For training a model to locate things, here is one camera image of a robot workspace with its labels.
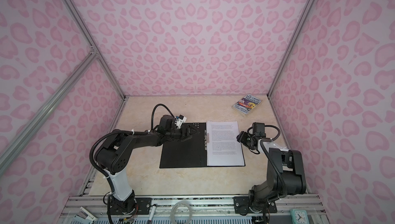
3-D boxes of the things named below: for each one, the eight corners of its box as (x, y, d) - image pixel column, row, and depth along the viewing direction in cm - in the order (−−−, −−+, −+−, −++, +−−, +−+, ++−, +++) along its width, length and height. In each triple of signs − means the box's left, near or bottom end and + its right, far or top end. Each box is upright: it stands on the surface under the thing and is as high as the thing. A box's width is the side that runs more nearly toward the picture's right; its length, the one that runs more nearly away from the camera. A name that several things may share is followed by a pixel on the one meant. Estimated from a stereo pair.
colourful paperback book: (244, 117, 108) (245, 115, 107) (232, 107, 114) (232, 105, 112) (261, 102, 117) (262, 100, 115) (249, 94, 123) (250, 92, 121)
